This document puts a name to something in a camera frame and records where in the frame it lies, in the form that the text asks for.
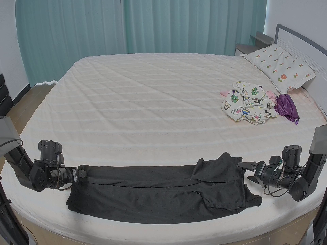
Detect bed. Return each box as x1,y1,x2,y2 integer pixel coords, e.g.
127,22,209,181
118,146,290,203
0,23,327,233

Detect blue-green curtain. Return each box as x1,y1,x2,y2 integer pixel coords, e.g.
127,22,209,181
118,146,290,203
16,0,127,86
123,0,267,57

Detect dark grey chest of drawers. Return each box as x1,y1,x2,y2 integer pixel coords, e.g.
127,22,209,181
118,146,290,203
0,73,13,117

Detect white printed pillow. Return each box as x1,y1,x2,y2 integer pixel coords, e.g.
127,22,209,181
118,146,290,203
240,43,317,94

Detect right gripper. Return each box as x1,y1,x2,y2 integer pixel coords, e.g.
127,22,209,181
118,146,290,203
237,161,283,189

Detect black T-shirt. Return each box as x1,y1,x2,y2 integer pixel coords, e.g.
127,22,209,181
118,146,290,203
66,152,263,224

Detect white printed pyjama top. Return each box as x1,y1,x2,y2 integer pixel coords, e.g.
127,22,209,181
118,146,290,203
221,81,278,126

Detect pink garment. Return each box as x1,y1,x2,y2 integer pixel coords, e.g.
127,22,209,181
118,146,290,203
220,89,278,102

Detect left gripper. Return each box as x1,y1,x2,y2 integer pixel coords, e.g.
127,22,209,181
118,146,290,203
50,165,88,188

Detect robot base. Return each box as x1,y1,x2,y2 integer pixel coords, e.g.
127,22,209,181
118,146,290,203
305,222,315,245

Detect purple garment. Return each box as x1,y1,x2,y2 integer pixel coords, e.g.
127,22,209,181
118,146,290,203
275,93,300,126

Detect grey bedside table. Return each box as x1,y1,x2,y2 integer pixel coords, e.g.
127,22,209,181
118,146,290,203
235,31,274,56

